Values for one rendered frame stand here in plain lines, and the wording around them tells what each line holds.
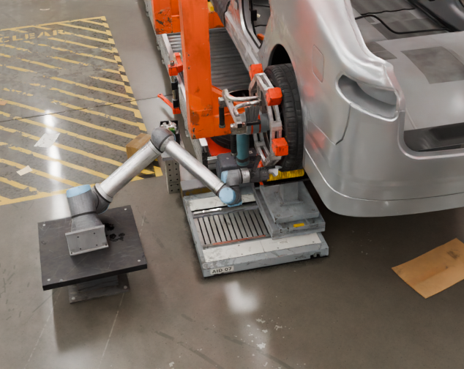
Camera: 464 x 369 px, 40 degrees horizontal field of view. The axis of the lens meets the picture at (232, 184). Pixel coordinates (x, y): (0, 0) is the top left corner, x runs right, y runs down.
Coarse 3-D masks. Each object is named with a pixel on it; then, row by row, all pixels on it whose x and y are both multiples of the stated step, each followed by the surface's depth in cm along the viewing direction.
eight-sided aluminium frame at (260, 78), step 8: (264, 72) 390; (256, 80) 387; (264, 80) 386; (256, 88) 408; (264, 88) 373; (264, 96) 373; (272, 120) 369; (280, 120) 369; (272, 128) 368; (280, 128) 370; (256, 136) 418; (272, 136) 372; (280, 136) 373; (256, 144) 417; (264, 144) 417; (264, 152) 415; (272, 152) 378; (264, 160) 399; (272, 160) 384
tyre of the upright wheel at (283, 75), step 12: (276, 72) 377; (288, 72) 376; (276, 84) 376; (288, 84) 371; (288, 96) 367; (288, 108) 365; (300, 108) 366; (288, 120) 365; (300, 120) 366; (288, 132) 368; (300, 132) 368; (288, 144) 371; (300, 144) 372; (288, 156) 376; (300, 156) 378; (288, 168) 388; (300, 168) 394
